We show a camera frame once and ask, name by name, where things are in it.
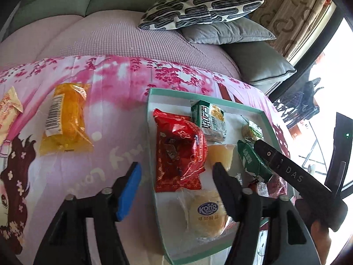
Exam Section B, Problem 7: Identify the clear round bun packet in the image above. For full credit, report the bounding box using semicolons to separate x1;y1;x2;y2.
176;188;238;239

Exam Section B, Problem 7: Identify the cartoon printed blanket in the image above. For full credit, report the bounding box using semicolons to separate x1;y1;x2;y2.
0;55;293;265

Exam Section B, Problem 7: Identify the yellow snack packet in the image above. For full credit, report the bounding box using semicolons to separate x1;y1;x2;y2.
0;86;24;147

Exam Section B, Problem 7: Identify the clear round biscuit packet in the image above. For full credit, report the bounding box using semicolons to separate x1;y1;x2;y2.
240;116;264;142

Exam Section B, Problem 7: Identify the orange bread packet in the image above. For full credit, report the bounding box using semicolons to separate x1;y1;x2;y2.
39;82;94;155

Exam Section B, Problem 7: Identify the green white cracker packet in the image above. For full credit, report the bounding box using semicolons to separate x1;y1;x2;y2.
190;100;228;143

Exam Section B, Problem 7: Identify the black white patterned pillow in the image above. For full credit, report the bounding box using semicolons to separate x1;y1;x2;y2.
138;0;265;31

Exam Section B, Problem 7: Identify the pale yellow cake packet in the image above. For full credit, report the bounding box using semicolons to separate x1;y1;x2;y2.
206;143;238;172

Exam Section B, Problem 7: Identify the shiny red snack packet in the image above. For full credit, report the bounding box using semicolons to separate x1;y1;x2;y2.
153;108;208;177

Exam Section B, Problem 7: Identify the pink roll cake packet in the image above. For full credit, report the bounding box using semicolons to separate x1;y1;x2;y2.
269;175;289;199

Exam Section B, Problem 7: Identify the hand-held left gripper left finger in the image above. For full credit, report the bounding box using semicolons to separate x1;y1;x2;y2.
33;161;142;265

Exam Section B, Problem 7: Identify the patterned beige curtain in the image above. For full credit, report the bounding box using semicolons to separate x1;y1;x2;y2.
243;0;331;61

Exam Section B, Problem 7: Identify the red white biscuit packet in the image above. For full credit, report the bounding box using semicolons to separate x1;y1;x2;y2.
247;178;269;198

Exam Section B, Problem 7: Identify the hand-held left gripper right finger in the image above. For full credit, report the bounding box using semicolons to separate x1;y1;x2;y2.
212;161;317;265

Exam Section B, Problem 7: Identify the grey pillow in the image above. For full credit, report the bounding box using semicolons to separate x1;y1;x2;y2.
180;19;277;45

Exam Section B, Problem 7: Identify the dark green snack packet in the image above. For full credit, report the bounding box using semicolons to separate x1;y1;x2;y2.
237;139;273;183

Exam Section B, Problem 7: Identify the shallow teal cardboard box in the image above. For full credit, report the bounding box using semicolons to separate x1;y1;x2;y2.
146;88;294;265

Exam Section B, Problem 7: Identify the pink waffle blanket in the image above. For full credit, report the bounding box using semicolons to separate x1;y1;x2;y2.
0;11;243;80

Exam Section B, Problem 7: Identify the black metal rack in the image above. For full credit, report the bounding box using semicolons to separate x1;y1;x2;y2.
273;77;324;127

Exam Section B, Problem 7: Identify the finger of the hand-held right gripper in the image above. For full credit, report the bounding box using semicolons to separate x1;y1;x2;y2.
253;139;285;176

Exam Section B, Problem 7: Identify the person's right hand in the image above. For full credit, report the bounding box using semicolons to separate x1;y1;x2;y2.
296;199;332;265

